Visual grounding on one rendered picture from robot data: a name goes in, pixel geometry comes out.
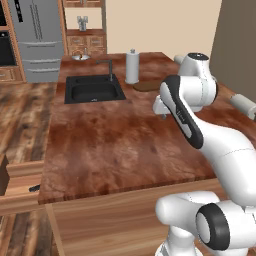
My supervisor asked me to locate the black sink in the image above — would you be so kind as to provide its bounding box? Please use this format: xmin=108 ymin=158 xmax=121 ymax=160
xmin=64 ymin=73 xmax=127 ymax=105

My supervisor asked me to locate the black tap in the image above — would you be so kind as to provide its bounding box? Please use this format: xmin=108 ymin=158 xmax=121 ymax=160
xmin=95 ymin=59 xmax=114 ymax=82

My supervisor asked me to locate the wooden cupboard run with shelf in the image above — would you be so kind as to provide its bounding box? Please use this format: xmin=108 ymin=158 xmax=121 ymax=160
xmin=61 ymin=0 xmax=108 ymax=57

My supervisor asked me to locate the grey fridge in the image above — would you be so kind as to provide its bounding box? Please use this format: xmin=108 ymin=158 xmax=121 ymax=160
xmin=7 ymin=0 xmax=65 ymax=84

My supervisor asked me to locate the pale rolling pin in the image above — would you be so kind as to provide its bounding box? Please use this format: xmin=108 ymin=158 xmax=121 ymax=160
xmin=227 ymin=93 xmax=256 ymax=122

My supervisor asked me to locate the wooden cupboard run with oven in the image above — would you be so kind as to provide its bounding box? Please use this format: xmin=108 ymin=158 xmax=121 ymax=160
xmin=0 ymin=0 xmax=28 ymax=85

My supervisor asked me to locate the black-handled knife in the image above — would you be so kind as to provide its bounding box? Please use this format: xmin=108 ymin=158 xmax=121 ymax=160
xmin=28 ymin=183 xmax=42 ymax=193

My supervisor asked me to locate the open wooden drawer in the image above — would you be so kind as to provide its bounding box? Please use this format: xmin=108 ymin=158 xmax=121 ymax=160
xmin=0 ymin=153 xmax=46 ymax=216

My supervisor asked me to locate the white paper towel roll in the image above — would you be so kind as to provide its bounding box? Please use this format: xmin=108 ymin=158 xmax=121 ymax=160
xmin=124 ymin=48 xmax=141 ymax=85

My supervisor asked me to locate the silver plate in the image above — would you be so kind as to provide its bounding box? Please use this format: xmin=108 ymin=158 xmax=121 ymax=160
xmin=71 ymin=53 xmax=91 ymax=62

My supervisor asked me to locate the wooden island cabinet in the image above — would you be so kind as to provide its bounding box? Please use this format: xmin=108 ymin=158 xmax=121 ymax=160
xmin=44 ymin=178 xmax=228 ymax=256

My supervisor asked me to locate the black microwave oven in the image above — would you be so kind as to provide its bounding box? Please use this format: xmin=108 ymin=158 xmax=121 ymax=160
xmin=0 ymin=0 xmax=8 ymax=28

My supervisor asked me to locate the brown wooden cutting board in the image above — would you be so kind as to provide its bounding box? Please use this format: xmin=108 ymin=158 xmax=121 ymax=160
xmin=133 ymin=80 xmax=162 ymax=92

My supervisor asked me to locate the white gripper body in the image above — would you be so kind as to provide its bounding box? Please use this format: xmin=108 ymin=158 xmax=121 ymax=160
xmin=152 ymin=94 xmax=170 ymax=117

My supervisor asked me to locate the grey small appliance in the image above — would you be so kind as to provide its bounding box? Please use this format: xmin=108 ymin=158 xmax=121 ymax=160
xmin=76 ymin=15 xmax=90 ymax=32

